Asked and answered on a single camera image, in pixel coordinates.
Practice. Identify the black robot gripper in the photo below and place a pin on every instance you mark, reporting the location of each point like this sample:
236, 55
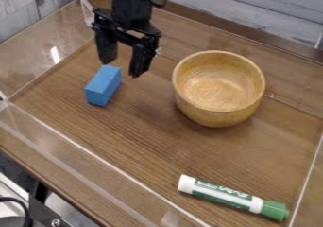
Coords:
124, 23

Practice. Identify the blue rectangular block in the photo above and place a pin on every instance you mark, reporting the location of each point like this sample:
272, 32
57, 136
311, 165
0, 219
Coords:
103, 85

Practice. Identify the brown wooden bowl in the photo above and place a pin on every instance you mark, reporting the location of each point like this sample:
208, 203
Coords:
218, 88

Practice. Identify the clear acrylic tray walls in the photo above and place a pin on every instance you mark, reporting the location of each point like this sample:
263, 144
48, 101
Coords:
113, 158

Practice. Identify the green white dry-erase marker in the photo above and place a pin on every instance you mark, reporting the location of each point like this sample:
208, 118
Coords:
226, 195

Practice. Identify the black metal table bracket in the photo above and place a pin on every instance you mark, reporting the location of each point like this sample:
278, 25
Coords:
43, 216

